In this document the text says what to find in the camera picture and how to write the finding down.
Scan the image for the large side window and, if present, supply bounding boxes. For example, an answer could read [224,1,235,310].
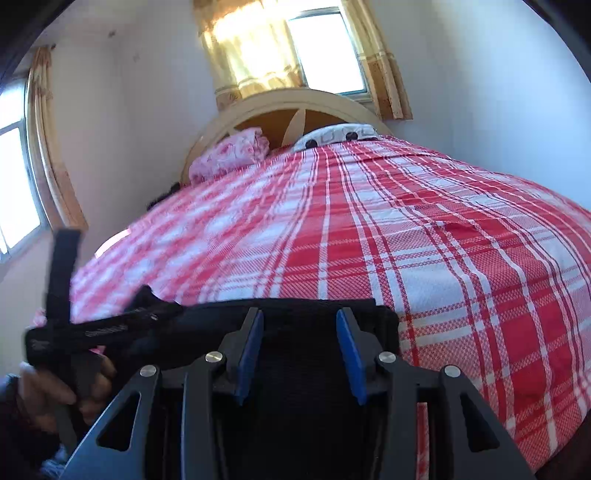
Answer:
[0,78,51,264]

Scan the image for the white pillow with black dots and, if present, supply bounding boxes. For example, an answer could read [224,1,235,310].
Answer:
[292,122,382,151]

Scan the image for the black pants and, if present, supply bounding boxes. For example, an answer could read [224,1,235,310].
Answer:
[106,298,402,480]

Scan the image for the narrow yellow curtain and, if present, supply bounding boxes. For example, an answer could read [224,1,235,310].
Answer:
[344,0,413,121]

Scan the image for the person's left hand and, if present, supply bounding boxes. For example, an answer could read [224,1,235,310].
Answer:
[18,355,118,418]

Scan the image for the bed with red plaid sheet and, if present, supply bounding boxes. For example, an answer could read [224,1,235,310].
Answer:
[69,136,591,474]

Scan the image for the wide yellow curtain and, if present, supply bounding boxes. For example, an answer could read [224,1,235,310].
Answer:
[193,0,308,112]

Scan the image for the cream wooden headboard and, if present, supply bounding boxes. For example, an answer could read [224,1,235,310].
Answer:
[180,89,395,185]

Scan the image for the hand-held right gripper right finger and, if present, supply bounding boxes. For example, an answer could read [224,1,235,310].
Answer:
[336,308,539,480]

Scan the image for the person's left forearm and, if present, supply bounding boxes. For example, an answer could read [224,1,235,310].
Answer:
[0,374,61,472]

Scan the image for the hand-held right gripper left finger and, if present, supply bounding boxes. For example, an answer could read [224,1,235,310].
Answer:
[60,307,265,480]

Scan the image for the window behind headboard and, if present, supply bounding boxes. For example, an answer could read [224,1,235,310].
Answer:
[286,9,370,97]

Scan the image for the yellow curtain at side window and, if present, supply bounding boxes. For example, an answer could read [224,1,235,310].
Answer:
[25,46,88,232]

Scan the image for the pink floral pillow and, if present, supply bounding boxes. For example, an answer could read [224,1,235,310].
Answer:
[188,128,271,185]

